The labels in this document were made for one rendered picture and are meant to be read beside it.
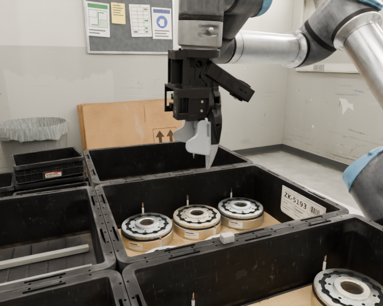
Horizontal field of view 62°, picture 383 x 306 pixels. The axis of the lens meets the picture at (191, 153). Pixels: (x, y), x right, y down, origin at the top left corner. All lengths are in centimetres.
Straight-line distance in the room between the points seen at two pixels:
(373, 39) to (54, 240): 81
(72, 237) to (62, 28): 276
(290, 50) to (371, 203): 41
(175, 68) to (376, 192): 49
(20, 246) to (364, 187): 72
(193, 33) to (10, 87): 287
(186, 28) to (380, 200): 52
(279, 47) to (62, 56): 269
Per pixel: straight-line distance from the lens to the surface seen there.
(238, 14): 63
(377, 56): 84
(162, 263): 43
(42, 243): 73
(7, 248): 74
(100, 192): 66
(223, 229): 71
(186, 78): 55
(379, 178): 77
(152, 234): 63
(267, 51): 80
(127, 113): 329
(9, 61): 331
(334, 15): 91
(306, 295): 57
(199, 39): 54
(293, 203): 71
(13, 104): 333
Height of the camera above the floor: 118
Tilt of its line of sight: 16 degrees down
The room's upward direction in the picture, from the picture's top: straight up
